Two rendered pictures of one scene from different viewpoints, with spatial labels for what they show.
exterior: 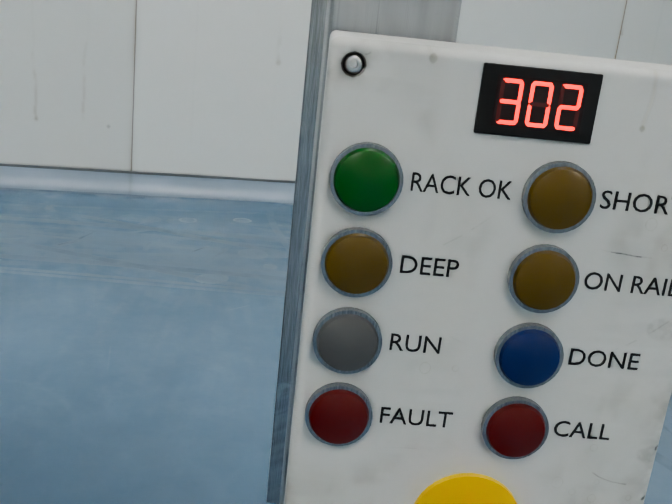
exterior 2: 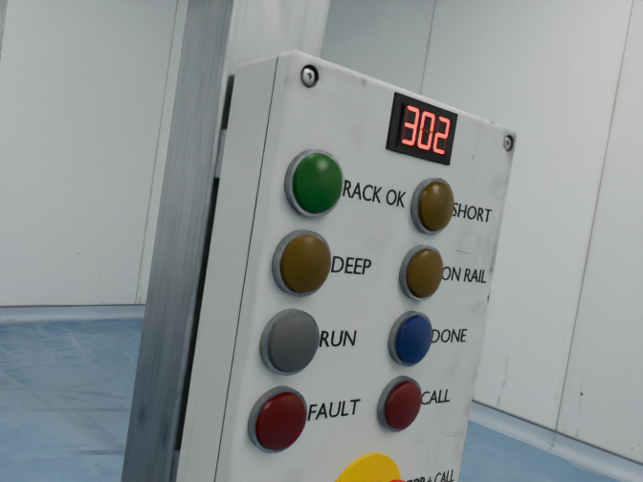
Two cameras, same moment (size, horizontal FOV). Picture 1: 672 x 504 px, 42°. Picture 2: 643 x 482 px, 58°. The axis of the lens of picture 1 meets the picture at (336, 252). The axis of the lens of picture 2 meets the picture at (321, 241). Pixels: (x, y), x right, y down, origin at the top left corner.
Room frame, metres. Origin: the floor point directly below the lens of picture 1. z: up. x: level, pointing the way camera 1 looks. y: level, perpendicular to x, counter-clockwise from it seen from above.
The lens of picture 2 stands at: (0.13, 0.13, 1.03)
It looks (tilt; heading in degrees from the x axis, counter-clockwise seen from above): 3 degrees down; 325
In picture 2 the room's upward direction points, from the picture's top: 9 degrees clockwise
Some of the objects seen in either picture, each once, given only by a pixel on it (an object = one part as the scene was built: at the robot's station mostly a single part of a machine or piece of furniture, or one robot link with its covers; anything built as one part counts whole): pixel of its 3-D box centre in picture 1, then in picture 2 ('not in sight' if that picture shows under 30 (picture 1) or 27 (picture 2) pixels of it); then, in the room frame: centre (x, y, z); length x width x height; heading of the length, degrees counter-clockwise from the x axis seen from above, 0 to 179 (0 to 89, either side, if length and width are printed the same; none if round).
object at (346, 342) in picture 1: (347, 342); (293, 342); (0.34, -0.01, 0.97); 0.03 x 0.01 x 0.03; 94
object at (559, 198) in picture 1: (560, 198); (435, 206); (0.35, -0.09, 1.04); 0.03 x 0.01 x 0.03; 94
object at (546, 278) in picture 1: (544, 280); (424, 273); (0.35, -0.09, 1.01); 0.03 x 0.01 x 0.03; 94
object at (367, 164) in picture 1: (366, 180); (317, 183); (0.34, -0.01, 1.04); 0.03 x 0.01 x 0.03; 94
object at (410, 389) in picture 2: (515, 430); (402, 405); (0.35, -0.09, 0.94); 0.03 x 0.01 x 0.03; 94
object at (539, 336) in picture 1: (529, 357); (413, 339); (0.35, -0.09, 0.97); 0.03 x 0.01 x 0.03; 94
